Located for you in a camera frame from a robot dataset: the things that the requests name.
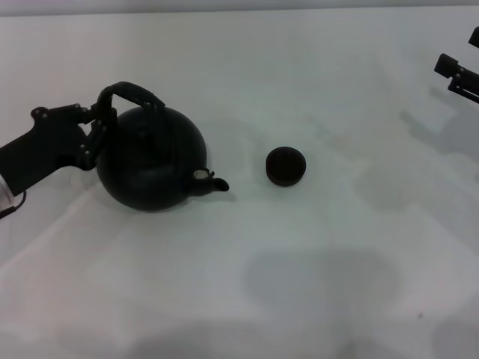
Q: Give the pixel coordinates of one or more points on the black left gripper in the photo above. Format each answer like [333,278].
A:
[41,146]

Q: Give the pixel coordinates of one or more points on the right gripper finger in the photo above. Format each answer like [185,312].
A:
[458,76]
[475,37]

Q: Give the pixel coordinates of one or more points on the black round teapot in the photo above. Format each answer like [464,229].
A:
[149,164]

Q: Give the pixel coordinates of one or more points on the small dark teacup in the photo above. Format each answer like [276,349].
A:
[286,166]

